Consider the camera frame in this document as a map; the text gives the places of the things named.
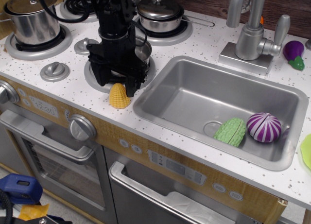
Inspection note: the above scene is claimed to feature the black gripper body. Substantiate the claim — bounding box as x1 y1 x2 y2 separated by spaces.
86 36 149 75

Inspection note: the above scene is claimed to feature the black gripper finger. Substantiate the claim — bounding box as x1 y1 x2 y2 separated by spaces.
91 62 112 86
125 72 146 97

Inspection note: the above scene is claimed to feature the yellow toy corn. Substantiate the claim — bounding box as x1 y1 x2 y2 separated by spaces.
109 83 131 109

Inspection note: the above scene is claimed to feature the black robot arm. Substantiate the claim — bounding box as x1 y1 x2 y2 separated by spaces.
81 0 149 97

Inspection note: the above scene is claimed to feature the small steel pan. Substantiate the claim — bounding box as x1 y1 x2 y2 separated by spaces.
135 36 152 65

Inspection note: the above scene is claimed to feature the back left stove burner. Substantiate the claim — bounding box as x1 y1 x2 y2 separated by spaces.
60 0 98 23

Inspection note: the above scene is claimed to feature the front left stove burner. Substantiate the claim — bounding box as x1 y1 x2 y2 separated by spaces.
4 24 73 61

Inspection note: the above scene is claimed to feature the silver counter knob middle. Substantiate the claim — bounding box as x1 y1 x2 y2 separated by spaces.
74 37 99 55

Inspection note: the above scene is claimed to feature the silver counter knob front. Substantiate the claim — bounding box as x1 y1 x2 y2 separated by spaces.
40 62 70 82

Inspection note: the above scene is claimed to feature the steel saucepan with lid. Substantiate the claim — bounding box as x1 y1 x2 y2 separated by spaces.
137 0 215 33

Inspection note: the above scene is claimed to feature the silver oven knob right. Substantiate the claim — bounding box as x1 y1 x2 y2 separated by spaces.
68 114 97 141

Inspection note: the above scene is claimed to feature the silver oven knob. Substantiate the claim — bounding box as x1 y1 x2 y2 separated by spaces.
0 80 20 104
68 114 97 141

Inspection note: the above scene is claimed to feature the grey sink basin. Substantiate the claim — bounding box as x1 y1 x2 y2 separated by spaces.
133 56 309 171

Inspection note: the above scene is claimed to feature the tall steel pot with lid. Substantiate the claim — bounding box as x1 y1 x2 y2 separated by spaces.
3 0 60 45

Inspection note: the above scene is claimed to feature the silver oven knob left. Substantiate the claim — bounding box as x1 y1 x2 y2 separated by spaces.
0 80 20 104

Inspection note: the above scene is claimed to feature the green toy bitter gourd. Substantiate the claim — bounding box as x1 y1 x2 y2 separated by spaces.
213 117 246 147

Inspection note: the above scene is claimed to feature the silver toy faucet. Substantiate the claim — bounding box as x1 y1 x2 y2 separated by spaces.
219 0 291 75

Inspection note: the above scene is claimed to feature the purple white toy onion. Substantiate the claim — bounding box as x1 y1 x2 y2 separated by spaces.
246 112 281 143

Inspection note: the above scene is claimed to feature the blue clamp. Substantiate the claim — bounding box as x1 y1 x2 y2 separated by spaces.
0 173 43 205

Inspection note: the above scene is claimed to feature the yellow tape piece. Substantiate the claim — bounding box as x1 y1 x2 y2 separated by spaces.
18 204 50 221

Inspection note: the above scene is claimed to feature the purple toy eggplant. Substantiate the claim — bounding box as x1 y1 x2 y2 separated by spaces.
283 40 305 70

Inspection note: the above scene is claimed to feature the light green plate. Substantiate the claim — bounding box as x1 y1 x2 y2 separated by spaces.
300 134 311 169

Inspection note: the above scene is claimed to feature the oven door with handle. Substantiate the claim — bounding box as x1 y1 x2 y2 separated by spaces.
0 110 118 224

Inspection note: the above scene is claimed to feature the dishwasher door with handle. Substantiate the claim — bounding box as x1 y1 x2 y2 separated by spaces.
104 149 260 224

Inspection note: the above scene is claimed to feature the black cable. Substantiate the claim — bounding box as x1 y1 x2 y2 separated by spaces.
0 187 16 224

